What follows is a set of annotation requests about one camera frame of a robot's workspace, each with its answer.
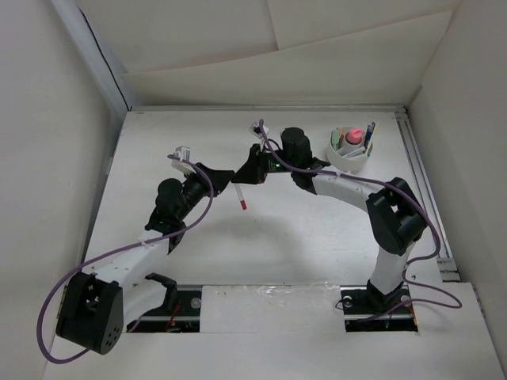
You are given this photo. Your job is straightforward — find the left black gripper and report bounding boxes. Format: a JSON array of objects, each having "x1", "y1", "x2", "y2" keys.
[{"x1": 176, "y1": 163, "x2": 234, "y2": 221}]

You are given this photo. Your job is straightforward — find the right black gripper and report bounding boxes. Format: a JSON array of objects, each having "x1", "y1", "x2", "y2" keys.
[{"x1": 231, "y1": 143, "x2": 296, "y2": 184}]

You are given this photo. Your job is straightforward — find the red capped white marker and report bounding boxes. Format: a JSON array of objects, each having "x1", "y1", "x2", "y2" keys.
[{"x1": 234, "y1": 184, "x2": 247, "y2": 211}]

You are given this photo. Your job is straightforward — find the green translucent highlighter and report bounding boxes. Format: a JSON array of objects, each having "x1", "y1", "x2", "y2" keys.
[{"x1": 330, "y1": 128, "x2": 343, "y2": 150}]

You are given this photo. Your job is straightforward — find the pink capped small bottle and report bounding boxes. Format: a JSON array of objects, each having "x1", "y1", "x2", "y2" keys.
[{"x1": 345, "y1": 128, "x2": 363, "y2": 146}]

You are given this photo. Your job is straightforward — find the dark blue pen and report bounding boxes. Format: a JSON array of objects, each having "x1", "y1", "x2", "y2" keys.
[{"x1": 364, "y1": 122, "x2": 375, "y2": 150}]

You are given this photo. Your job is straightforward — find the yellow thin pen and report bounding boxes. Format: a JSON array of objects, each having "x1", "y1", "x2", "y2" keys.
[{"x1": 366, "y1": 122, "x2": 378, "y2": 158}]

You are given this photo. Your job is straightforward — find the blue capped white marker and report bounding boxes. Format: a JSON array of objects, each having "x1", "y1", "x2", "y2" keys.
[{"x1": 343, "y1": 147, "x2": 367, "y2": 159}]

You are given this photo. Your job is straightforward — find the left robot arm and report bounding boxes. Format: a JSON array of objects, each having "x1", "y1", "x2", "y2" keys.
[{"x1": 56, "y1": 162, "x2": 234, "y2": 355}]

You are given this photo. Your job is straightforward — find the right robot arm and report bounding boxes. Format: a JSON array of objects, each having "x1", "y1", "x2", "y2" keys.
[{"x1": 232, "y1": 123, "x2": 427, "y2": 312}]

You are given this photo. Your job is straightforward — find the white round divided container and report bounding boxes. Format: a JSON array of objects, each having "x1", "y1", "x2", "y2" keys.
[{"x1": 326, "y1": 126, "x2": 372, "y2": 173}]

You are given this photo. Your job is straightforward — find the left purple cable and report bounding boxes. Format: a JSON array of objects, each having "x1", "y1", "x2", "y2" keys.
[{"x1": 36, "y1": 154, "x2": 215, "y2": 364}]

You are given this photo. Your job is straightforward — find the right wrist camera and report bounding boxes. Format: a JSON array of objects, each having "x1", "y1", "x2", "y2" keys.
[{"x1": 249, "y1": 120, "x2": 269, "y2": 139}]

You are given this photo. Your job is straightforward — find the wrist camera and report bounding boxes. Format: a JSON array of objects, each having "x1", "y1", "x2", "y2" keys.
[
  {"x1": 249, "y1": 120, "x2": 269, "y2": 139},
  {"x1": 171, "y1": 146, "x2": 193, "y2": 175}
]

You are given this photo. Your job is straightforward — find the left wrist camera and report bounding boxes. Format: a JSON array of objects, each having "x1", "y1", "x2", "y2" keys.
[{"x1": 171, "y1": 146, "x2": 193, "y2": 175}]

